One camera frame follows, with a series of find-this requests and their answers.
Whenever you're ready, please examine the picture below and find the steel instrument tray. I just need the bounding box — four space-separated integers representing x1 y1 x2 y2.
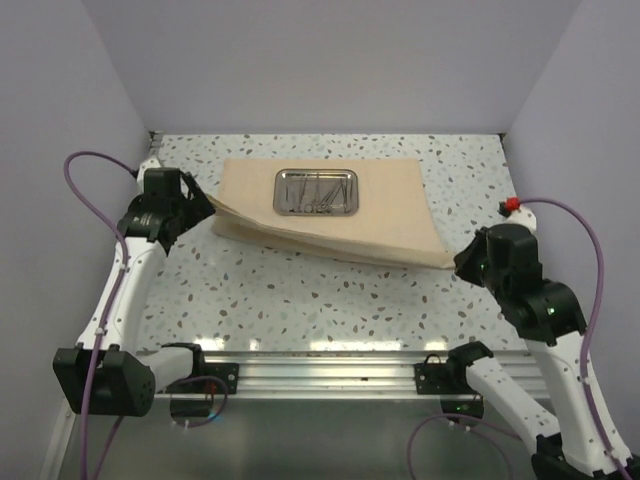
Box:
272 167 362 218

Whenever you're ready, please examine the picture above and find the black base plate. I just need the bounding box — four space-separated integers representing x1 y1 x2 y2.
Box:
413 353 476 396
157 362 240 395

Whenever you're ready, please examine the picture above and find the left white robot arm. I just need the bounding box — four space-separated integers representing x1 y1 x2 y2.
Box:
53 156 215 417

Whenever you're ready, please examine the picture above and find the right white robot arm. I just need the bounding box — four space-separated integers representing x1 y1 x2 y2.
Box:
445 199 639 479

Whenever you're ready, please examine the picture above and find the beige cloth wrap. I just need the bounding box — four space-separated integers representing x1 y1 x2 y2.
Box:
211 158 453 270

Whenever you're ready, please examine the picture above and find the aluminium rail frame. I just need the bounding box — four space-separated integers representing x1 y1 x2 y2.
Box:
37 130 601 480

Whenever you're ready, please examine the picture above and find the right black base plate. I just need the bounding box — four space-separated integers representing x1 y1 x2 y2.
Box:
413 353 476 396

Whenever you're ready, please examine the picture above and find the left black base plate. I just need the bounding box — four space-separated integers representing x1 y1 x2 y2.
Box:
157 362 240 395

